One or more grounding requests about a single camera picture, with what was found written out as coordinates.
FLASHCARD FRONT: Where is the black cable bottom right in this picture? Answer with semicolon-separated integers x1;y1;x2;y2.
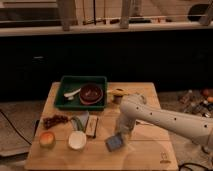
177;162;211;171

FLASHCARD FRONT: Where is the green plastic tray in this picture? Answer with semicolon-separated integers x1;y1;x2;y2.
54;76;107;111

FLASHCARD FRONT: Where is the small dark metal cup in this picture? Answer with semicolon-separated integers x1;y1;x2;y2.
113;95;123;104

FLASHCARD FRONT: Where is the blue grey sponge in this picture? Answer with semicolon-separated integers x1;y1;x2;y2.
105;134;124;152

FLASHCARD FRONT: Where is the wooden block with black edge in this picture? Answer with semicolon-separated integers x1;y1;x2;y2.
85;115;98;137

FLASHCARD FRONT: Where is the light grey cloth piece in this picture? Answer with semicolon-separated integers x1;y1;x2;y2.
78;111;89;126

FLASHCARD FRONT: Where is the black cable left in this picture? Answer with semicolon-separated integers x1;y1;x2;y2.
0;109;34;147

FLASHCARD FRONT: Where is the black cable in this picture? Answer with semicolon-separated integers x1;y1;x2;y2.
0;109;34;147
177;162;211;171

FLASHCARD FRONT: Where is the red grape bunch toy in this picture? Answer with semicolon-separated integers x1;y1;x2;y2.
43;115;68;129

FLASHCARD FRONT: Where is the white round bowl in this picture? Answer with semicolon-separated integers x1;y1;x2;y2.
68;131;87;150

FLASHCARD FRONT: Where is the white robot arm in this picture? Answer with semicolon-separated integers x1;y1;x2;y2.
116;94;213;150

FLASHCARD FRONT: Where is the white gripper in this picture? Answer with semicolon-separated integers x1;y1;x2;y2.
115;114;135;137

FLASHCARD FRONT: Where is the yellow banana toy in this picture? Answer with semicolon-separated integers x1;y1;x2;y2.
107;89;129;96

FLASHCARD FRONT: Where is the white brush in tray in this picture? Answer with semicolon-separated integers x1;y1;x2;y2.
64;88;81;100

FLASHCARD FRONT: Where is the orange round fruit toy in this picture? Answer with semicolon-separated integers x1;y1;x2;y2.
39;132;55;148

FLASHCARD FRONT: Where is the dark red bowl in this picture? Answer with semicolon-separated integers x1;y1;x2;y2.
79;83;103;105

